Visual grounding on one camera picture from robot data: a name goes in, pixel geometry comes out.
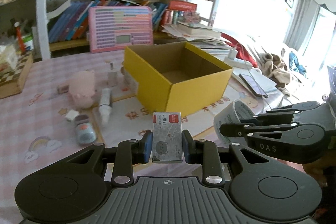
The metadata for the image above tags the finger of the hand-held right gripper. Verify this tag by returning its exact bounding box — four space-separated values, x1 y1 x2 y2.
253 101 320 123
219 119 298 138

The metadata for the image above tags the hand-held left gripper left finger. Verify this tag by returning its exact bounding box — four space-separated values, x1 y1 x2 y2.
66 130 153 186

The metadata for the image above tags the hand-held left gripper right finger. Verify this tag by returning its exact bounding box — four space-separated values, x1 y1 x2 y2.
182 130 269 186

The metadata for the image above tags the grey staple box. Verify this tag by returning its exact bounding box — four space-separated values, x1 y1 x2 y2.
152 112 184 163

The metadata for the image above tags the white cylindrical bottle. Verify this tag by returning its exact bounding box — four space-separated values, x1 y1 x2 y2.
98 88 113 127

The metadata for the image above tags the yellow cardboard box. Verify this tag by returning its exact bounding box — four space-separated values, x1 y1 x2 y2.
123 42 234 118

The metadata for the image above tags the pink plush toy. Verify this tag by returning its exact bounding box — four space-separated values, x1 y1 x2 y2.
66 70 96 109

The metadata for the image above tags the white notebook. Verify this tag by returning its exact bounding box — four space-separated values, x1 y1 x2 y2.
231 67 279 96

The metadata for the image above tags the black smartphone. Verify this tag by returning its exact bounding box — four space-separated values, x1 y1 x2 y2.
239 73 269 98

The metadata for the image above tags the brown plush toy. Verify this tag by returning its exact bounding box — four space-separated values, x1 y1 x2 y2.
259 52 292 88

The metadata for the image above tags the blue cloth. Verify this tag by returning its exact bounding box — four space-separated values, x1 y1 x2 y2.
289 52 308 78

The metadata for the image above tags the white power strip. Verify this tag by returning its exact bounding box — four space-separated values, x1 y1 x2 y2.
228 56 259 70

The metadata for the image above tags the grey correction tape dispenser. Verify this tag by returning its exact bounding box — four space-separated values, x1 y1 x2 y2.
74 114 96 146

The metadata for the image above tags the red cloth bag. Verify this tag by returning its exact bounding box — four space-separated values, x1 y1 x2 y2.
220 33 259 67

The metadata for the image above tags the white eraser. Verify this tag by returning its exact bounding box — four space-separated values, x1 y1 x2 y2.
65 109 79 123

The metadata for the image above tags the stack of papers and books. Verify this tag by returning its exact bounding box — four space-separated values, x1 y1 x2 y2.
161 20 232 57

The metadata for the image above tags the pink learning board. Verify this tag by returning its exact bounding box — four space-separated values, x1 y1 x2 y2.
88 6 154 53

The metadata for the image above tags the red flat box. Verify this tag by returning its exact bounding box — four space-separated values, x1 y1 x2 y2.
168 0 197 12

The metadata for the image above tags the row of blue books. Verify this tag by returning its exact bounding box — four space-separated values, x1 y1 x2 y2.
49 0 93 44

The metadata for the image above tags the checkered wooden box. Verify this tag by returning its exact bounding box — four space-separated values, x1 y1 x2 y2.
0 52 35 100

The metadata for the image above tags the white jar green label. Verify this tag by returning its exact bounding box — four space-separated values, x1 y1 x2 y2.
21 33 34 51

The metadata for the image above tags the tissue pack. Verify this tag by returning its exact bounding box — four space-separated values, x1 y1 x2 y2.
0 44 19 73

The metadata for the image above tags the white wooden shelf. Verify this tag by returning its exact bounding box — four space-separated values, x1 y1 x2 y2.
35 0 229 60

